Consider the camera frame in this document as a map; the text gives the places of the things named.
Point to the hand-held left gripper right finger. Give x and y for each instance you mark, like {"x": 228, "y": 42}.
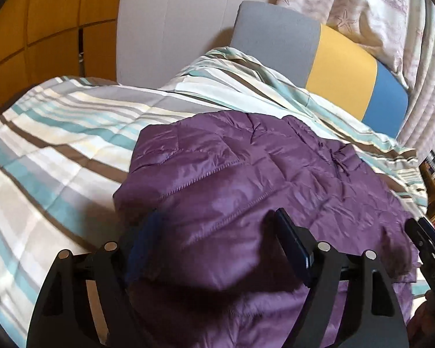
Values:
{"x": 293, "y": 241}

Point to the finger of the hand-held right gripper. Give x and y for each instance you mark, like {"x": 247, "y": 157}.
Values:
{"x": 418, "y": 241}
{"x": 429, "y": 229}

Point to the purple puffer jacket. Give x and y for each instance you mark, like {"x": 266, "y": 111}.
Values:
{"x": 221, "y": 174}

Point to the striped duvet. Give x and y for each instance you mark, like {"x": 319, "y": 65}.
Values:
{"x": 58, "y": 134}

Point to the person's right hand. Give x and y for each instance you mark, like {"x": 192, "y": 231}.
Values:
{"x": 426, "y": 322}

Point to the starfish print curtain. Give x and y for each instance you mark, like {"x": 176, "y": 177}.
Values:
{"x": 384, "y": 7}

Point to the wooden wardrobe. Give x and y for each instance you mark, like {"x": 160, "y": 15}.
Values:
{"x": 50, "y": 25}

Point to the grey yellow blue headboard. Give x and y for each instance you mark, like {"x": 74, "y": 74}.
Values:
{"x": 340, "y": 65}

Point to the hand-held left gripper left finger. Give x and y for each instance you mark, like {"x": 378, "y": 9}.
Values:
{"x": 145, "y": 243}

